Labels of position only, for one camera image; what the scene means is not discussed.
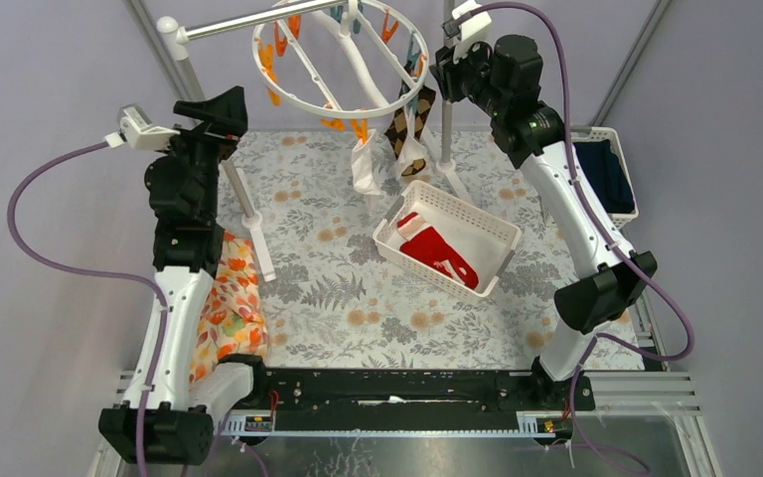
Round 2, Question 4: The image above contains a white round clip hanger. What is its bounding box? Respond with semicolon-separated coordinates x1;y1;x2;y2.
251;1;428;124

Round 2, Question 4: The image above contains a grey horizontal rack bar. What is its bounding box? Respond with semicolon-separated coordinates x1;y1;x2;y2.
176;0;348;45

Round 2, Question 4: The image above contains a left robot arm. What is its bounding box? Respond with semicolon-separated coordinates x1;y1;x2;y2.
98;85;269;474

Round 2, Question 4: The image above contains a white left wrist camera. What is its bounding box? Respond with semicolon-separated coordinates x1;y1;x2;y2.
104;104;180;151

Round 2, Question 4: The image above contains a white basket with clothes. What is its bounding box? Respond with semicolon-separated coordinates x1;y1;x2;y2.
571;127;639;230

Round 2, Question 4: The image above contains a navy garment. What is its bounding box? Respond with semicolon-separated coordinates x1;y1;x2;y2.
573;139;635;214

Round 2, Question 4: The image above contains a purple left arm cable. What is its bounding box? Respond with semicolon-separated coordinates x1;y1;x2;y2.
6;140;172;477

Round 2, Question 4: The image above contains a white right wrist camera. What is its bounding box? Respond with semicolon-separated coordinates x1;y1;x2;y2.
442;0;492;63

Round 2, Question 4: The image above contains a floral grey tablecloth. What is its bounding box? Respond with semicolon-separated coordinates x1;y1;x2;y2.
219;131;574;370

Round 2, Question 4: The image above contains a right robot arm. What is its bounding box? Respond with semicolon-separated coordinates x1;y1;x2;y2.
430;35;658;409

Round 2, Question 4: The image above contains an orange clip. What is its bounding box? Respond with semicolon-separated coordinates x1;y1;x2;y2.
350;118;370;144
321;117;347;131

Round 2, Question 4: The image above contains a floral orange cloth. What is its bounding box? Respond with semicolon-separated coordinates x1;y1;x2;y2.
188;233;270;387

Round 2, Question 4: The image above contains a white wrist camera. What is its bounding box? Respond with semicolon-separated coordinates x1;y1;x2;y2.
104;104;180;151
442;0;492;63

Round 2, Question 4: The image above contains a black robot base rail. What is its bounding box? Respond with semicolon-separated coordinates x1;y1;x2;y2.
226;368;596;436

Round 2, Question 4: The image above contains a red snowflake sock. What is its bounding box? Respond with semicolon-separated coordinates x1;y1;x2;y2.
396;212;480;289

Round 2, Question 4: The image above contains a white perforated sock basket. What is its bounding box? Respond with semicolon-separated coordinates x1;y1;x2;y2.
373;181;522;301

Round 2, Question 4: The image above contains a grey left rack pole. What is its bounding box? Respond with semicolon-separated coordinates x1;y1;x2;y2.
156;15;261;230

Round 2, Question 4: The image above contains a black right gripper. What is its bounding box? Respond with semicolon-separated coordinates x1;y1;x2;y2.
428;34;507;118

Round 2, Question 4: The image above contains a white rack right foot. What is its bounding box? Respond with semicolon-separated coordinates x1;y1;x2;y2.
423;129;474;205

